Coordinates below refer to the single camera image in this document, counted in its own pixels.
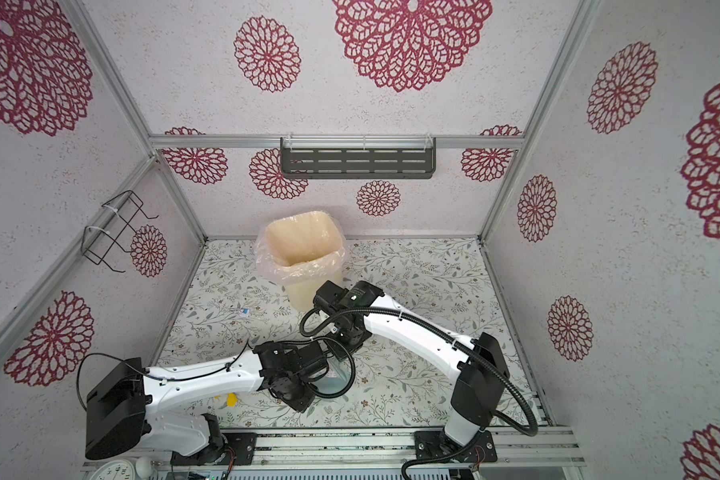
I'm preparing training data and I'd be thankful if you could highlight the beige trash bin with liner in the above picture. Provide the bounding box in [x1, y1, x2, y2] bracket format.
[255, 211, 349, 312]

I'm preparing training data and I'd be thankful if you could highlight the teal plastic dustpan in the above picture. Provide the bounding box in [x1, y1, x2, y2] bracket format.
[316, 357, 351, 394]

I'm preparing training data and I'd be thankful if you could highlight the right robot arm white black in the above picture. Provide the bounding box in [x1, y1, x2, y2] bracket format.
[299, 281, 539, 479]

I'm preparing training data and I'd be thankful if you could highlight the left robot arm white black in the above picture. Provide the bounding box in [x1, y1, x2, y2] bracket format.
[78, 336, 357, 465]

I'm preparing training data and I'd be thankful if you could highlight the white dial gauge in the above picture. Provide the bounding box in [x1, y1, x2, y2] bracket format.
[87, 459, 136, 480]

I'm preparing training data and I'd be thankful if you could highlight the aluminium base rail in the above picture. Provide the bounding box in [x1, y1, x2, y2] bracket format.
[80, 425, 586, 472]

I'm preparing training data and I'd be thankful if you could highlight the dark metal wall shelf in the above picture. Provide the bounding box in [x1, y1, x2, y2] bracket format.
[279, 137, 437, 180]

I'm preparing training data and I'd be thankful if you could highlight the black wire wall rack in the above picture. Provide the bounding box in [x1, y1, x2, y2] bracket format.
[79, 189, 158, 274]

